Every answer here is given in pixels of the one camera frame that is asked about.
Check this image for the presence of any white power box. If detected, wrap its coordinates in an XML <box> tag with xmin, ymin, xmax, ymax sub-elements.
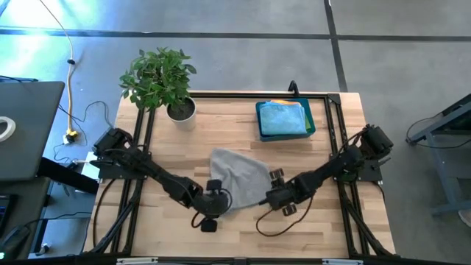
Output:
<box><xmin>80</xmin><ymin>150</ymin><xmax>107</xmax><ymax>182</ymax></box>

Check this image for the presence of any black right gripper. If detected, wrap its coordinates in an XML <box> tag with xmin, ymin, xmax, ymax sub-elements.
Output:
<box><xmin>259</xmin><ymin>168</ymin><xmax>314</xmax><ymax>217</ymax></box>

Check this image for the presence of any silver metal bracket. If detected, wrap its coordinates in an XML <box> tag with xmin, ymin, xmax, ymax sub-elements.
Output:
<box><xmin>322</xmin><ymin>258</ymin><xmax>364</xmax><ymax>265</ymax></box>
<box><xmin>116</xmin><ymin>257</ymin><xmax>159</xmax><ymax>265</ymax></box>

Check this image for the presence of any teal microfiber towel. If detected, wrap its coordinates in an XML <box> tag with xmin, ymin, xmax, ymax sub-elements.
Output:
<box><xmin>259</xmin><ymin>101</ymin><xmax>308</xmax><ymax>136</ymax></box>

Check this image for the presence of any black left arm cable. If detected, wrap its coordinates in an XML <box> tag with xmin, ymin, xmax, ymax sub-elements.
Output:
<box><xmin>190</xmin><ymin>188</ymin><xmax>233</xmax><ymax>229</ymax></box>

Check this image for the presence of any grey microfiber towel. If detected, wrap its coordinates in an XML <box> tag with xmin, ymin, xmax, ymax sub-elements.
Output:
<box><xmin>209</xmin><ymin>147</ymin><xmax>274</xmax><ymax>211</ymax></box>

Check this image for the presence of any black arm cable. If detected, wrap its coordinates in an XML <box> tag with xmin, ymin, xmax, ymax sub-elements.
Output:
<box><xmin>190</xmin><ymin>188</ymin><xmax>233</xmax><ymax>229</ymax></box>
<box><xmin>255</xmin><ymin>194</ymin><xmax>314</xmax><ymax>238</ymax></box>

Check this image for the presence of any white plant pot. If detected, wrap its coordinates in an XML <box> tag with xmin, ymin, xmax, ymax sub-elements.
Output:
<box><xmin>165</xmin><ymin>96</ymin><xmax>198</xmax><ymax>132</ymax></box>

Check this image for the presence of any black floor cable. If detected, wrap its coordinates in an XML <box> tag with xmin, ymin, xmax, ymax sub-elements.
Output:
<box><xmin>54</xmin><ymin>99</ymin><xmax>115</xmax><ymax>163</ymax></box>

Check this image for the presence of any blue-grey metal cart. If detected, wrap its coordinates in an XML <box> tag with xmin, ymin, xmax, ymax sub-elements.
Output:
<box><xmin>406</xmin><ymin>92</ymin><xmax>471</xmax><ymax>217</ymax></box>

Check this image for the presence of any black side desk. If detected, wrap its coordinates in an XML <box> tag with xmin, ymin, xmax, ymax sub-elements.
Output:
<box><xmin>0</xmin><ymin>157</ymin><xmax>101</xmax><ymax>261</ymax></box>

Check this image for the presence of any black aluminium table frame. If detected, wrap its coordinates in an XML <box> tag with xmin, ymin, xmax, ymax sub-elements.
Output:
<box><xmin>85</xmin><ymin>91</ymin><xmax>397</xmax><ymax>258</ymax></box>

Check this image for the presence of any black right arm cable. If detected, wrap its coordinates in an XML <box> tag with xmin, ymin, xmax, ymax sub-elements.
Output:
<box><xmin>255</xmin><ymin>194</ymin><xmax>314</xmax><ymax>238</ymax></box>

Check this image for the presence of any white tape roll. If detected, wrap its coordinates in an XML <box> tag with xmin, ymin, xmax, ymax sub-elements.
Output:
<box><xmin>0</xmin><ymin>116</ymin><xmax>17</xmax><ymax>144</ymax></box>

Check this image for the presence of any green potted plant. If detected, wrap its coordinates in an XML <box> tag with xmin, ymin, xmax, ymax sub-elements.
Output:
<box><xmin>119</xmin><ymin>46</ymin><xmax>198</xmax><ymax>111</ymax></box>

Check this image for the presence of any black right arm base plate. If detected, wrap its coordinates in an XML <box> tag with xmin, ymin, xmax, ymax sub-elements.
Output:
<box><xmin>329</xmin><ymin>152</ymin><xmax>384</xmax><ymax>184</ymax></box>

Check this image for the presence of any orange microfiber towel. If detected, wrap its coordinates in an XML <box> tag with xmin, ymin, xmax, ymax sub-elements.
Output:
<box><xmin>270</xmin><ymin>99</ymin><xmax>303</xmax><ymax>107</ymax></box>

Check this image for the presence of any cream floor cable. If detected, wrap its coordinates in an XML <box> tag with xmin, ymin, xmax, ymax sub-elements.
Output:
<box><xmin>38</xmin><ymin>0</ymin><xmax>76</xmax><ymax>132</ymax></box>

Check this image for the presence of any blue plastic bin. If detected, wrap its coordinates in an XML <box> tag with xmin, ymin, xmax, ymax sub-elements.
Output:
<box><xmin>255</xmin><ymin>97</ymin><xmax>316</xmax><ymax>143</ymax></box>

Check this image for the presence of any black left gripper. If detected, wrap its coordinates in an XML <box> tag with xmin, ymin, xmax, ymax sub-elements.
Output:
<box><xmin>193</xmin><ymin>179</ymin><xmax>231</xmax><ymax>233</ymax></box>

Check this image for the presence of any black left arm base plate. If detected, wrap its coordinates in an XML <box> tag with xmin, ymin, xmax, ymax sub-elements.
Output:
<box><xmin>89</xmin><ymin>149</ymin><xmax>152</xmax><ymax>181</ymax></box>

